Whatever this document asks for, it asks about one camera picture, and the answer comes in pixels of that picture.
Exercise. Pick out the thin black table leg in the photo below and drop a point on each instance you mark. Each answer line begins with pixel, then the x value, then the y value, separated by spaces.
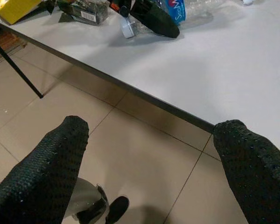
pixel 16 66

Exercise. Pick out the right gripper left finger black cloth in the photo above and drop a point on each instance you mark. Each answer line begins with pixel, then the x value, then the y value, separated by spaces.
pixel 44 168

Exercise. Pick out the clear plastic bottle blue label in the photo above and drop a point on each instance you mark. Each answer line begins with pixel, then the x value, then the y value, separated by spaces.
pixel 128 28

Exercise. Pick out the small white object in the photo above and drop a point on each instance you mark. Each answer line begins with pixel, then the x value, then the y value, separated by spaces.
pixel 248 1

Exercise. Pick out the right gripper right finger black cloth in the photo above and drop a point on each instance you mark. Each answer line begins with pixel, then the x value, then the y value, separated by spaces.
pixel 254 168

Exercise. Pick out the yellow cardboard box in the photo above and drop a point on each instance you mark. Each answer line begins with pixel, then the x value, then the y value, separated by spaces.
pixel 15 9

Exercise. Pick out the finger of the left gripper black cloth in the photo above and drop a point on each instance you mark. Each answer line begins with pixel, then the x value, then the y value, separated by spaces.
pixel 158 19

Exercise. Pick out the dark package with barcode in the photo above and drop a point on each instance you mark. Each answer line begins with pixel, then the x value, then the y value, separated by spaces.
pixel 84 12

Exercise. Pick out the crumpled clear plastic bottle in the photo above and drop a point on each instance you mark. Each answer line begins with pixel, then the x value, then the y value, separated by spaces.
pixel 196 11

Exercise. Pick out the brown wooden furniture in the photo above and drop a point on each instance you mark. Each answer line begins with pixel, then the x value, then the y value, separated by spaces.
pixel 2 46

